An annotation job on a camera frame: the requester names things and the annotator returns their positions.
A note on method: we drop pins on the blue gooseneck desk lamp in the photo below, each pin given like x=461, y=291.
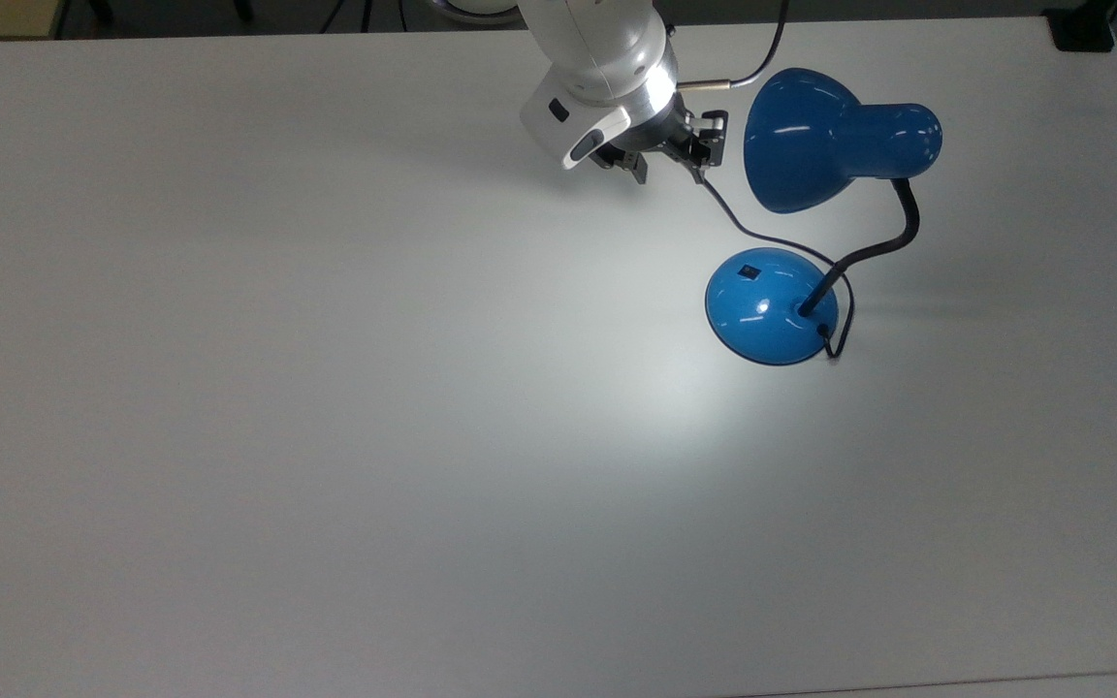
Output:
x=801, y=145

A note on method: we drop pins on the black clamp camera mount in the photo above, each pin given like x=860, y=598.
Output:
x=1082, y=31

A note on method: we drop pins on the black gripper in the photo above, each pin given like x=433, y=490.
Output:
x=675, y=136

